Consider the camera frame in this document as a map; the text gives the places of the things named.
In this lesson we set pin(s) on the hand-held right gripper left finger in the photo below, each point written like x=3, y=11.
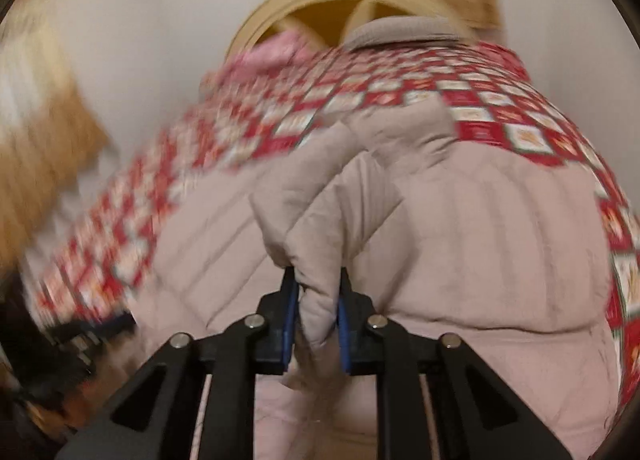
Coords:
x=289, y=322

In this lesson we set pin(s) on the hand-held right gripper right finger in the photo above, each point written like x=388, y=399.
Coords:
x=344, y=337

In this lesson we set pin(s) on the pink puffer jacket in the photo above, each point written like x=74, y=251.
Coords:
x=475, y=250

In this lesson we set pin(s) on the red checkered printed blanket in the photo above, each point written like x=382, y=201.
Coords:
x=380, y=89

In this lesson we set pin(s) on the pink cloth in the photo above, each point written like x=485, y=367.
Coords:
x=280, y=52

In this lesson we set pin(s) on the wooden furniture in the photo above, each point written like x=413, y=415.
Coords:
x=50, y=149

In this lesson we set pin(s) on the striped beige pillow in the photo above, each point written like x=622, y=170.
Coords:
x=400, y=32

